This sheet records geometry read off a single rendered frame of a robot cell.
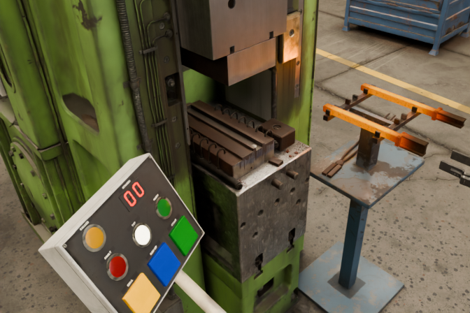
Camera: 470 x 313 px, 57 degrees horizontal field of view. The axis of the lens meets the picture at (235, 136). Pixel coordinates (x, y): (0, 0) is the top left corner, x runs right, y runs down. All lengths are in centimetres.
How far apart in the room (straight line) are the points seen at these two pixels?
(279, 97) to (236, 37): 53
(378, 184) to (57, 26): 126
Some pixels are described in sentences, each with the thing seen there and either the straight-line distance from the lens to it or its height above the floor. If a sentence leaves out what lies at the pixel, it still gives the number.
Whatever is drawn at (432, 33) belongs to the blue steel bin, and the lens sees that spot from 504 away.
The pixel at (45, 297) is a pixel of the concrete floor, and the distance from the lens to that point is 251.
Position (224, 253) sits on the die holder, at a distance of 175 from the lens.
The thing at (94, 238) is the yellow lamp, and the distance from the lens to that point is 99.
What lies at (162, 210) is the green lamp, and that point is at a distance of 112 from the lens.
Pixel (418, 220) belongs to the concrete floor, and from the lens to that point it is 279.
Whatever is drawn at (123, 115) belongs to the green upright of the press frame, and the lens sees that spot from 126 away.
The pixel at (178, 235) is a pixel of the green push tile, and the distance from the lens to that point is 114.
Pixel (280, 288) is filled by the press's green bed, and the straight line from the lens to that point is 212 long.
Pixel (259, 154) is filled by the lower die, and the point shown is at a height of 96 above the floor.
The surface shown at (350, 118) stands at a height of 103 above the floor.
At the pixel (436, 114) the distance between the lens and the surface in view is 171.
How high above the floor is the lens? 184
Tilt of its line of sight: 33 degrees down
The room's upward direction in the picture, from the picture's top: 2 degrees counter-clockwise
